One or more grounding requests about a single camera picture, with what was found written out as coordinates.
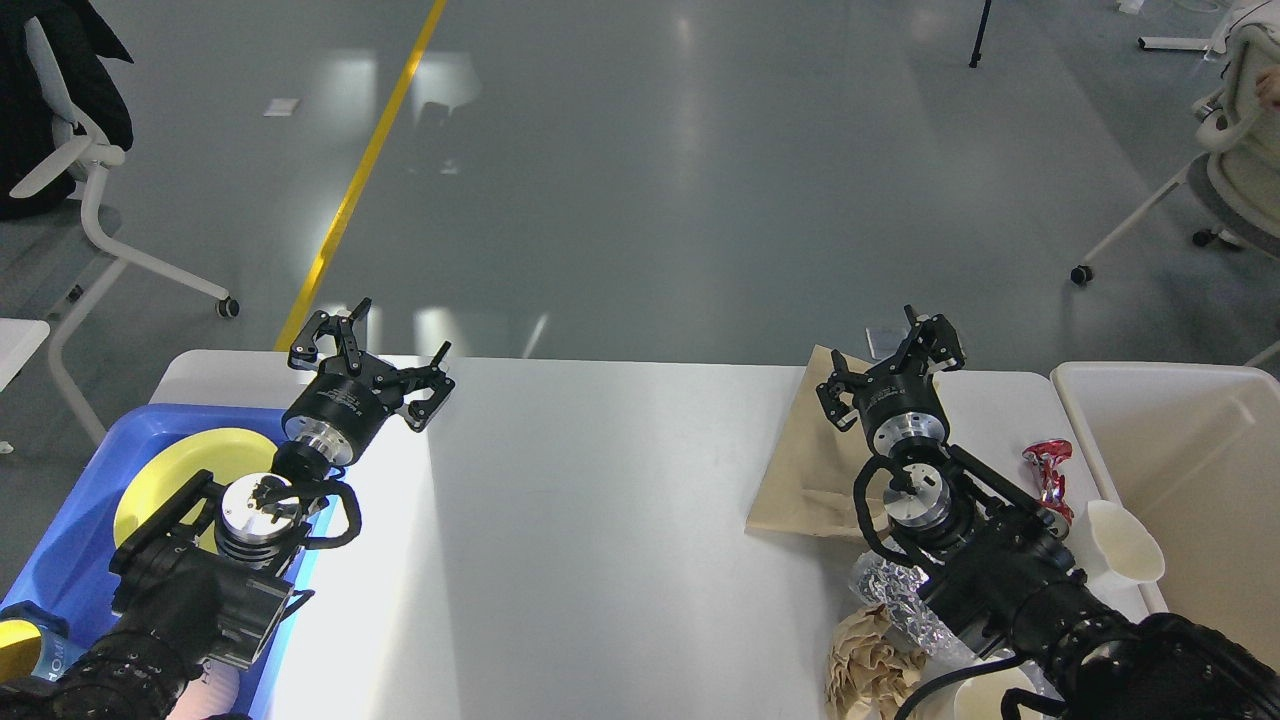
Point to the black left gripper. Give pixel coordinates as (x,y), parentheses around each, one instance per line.
(339,416)

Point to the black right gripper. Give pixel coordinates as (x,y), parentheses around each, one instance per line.
(901,412)

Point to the yellow plate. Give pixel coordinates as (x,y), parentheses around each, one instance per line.
(236,458)

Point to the pink mug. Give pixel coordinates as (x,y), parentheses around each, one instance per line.
(213,693)

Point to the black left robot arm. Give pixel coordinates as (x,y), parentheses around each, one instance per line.
(203,576)

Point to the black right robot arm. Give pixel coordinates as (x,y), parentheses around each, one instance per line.
(997,571)

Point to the brown paper bag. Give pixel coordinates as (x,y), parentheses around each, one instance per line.
(807,485)

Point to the crushed red can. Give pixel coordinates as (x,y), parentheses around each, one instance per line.
(1046,458)

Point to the crumpled aluminium foil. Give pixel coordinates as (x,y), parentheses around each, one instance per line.
(877,581)

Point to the crumpled brown paper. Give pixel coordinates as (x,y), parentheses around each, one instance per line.
(867,673)

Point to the white plastic bin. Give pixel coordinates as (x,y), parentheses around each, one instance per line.
(1192,450)

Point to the black tripod leg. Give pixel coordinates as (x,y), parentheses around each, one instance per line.
(976,54)

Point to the small white side table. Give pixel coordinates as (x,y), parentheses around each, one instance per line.
(20,339)

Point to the white office chair left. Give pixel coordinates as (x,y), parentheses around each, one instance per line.
(83,151)

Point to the white office chair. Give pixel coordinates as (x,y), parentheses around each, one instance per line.
(83,151)
(1235,177)

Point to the blue plastic tray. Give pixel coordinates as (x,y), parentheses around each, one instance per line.
(69,574)

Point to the white office chair right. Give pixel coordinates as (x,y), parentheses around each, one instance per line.
(1235,177)

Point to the blue mug yellow inside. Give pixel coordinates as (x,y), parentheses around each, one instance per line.
(34,642)

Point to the black jacket on chair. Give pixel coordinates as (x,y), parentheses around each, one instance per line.
(79,38)

